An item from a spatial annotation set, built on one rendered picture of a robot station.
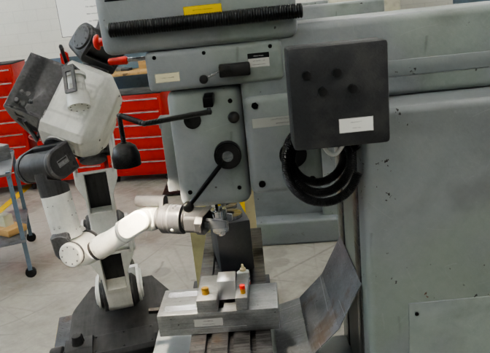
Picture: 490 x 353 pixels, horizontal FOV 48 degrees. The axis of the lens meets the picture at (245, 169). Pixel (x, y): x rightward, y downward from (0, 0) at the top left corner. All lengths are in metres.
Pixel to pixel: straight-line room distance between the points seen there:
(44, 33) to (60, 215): 9.41
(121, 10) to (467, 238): 1.00
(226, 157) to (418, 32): 0.56
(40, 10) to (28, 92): 9.26
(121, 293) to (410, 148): 1.48
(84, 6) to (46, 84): 9.02
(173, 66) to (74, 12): 9.55
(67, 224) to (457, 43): 1.21
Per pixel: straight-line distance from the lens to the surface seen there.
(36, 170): 1.76
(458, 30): 1.46
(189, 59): 1.36
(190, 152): 1.42
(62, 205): 1.76
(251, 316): 1.62
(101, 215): 2.19
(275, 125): 1.38
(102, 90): 1.81
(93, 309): 2.66
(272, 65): 1.36
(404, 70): 1.42
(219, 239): 1.92
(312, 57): 1.11
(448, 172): 1.39
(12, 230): 4.54
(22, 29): 11.21
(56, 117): 1.80
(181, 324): 1.66
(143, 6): 1.36
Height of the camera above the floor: 1.82
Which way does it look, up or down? 17 degrees down
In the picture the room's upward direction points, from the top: 6 degrees counter-clockwise
